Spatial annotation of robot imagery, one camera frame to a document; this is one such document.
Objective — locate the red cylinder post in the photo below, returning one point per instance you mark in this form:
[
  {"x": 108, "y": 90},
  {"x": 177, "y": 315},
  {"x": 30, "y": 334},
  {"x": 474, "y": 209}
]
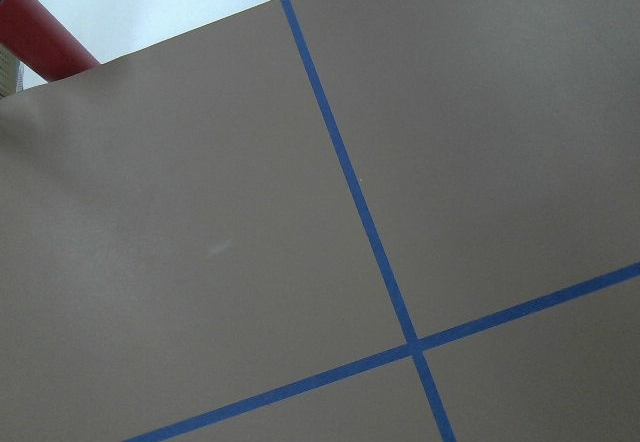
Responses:
[{"x": 31, "y": 33}]

